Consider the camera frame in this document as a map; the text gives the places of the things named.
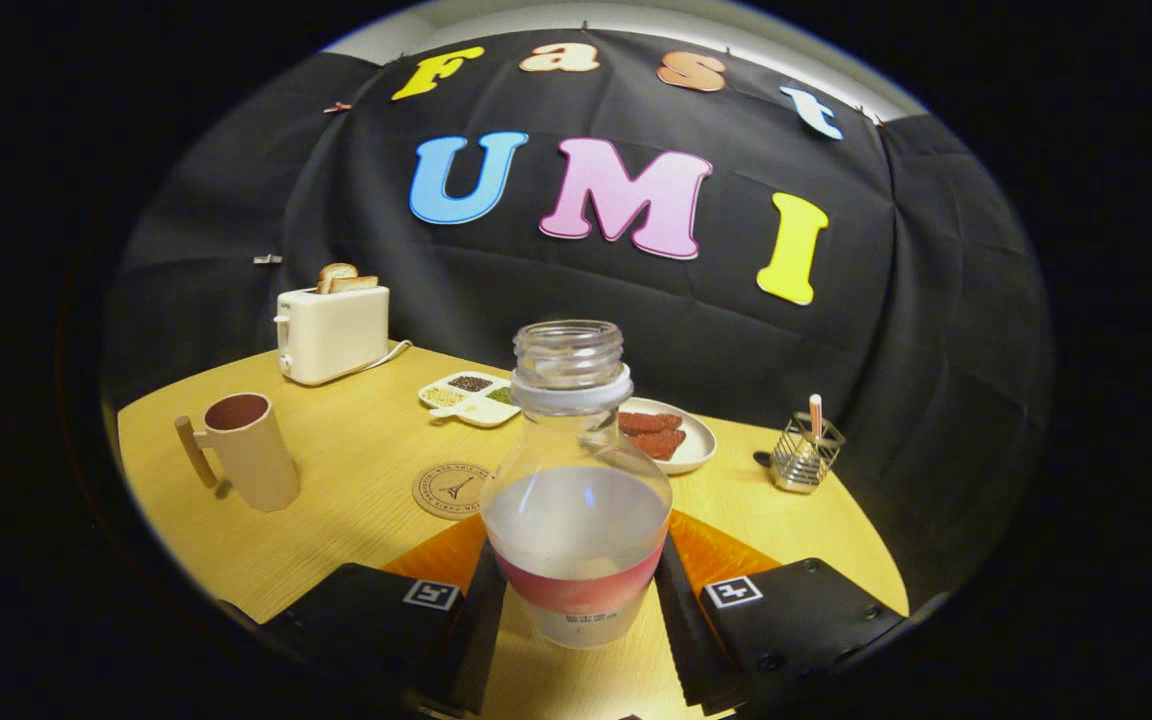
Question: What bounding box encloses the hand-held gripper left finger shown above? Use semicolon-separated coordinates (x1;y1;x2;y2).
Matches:
266;512;509;716

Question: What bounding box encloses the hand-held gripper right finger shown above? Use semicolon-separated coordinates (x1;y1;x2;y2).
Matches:
654;510;907;716

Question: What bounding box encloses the clear juice bottle red label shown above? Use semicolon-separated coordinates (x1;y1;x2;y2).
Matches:
479;320;674;651

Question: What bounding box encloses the round cork coaster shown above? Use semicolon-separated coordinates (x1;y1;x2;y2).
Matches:
412;462;497;521

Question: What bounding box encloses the beige cup with wooden handle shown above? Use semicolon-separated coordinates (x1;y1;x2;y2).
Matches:
174;392;302;514

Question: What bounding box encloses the white round plate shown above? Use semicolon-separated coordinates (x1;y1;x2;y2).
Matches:
619;397;718;476

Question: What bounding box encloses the wooden table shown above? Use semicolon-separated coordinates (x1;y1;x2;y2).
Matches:
114;343;912;720

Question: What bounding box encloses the white divided seed dish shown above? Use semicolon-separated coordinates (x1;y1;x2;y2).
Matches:
418;371;522;429

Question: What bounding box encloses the cream toaster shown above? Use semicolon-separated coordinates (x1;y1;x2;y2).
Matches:
274;285;392;387

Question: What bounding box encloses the black backdrop cloth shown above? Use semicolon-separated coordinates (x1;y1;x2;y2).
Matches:
101;28;1052;601

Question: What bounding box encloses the wire mesh utensil holder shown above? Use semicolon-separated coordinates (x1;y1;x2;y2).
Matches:
769;412;847;495

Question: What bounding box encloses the white toaster cable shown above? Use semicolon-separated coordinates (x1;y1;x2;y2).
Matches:
356;340;414;376

